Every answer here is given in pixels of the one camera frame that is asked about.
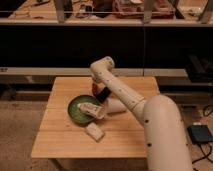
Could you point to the black eraser block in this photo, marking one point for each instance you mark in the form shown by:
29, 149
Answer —
103, 95

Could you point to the white paper cup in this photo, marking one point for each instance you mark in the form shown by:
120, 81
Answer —
115, 106

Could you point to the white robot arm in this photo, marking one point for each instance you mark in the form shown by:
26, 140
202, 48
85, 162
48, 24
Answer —
165, 137

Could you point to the red brown small bottle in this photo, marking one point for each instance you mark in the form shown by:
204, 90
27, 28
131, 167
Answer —
94, 89

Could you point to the green bowl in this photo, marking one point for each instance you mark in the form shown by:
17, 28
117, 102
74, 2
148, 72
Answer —
75, 114

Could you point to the beige sponge block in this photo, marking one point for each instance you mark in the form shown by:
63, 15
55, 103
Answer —
95, 132

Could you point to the red tray on shelf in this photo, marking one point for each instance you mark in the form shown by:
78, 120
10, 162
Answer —
162, 9

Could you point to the black foot pedal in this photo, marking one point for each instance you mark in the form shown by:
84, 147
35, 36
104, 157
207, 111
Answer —
200, 134

